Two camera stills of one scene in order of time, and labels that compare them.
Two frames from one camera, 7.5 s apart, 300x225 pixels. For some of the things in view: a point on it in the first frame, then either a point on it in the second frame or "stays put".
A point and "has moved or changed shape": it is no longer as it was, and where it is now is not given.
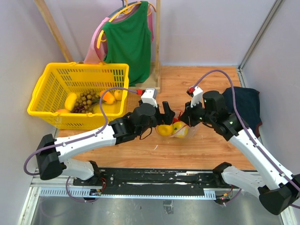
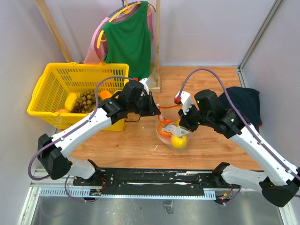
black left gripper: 168,114 -> 152,108
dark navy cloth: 248,103 stays put
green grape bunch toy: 86,100 stays put
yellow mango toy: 70,101 stays put
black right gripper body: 198,114 stays put
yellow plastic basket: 67,94 stays put
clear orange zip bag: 178,129 has moved or changed shape
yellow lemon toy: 180,129 -> 178,142
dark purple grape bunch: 78,109 stays put
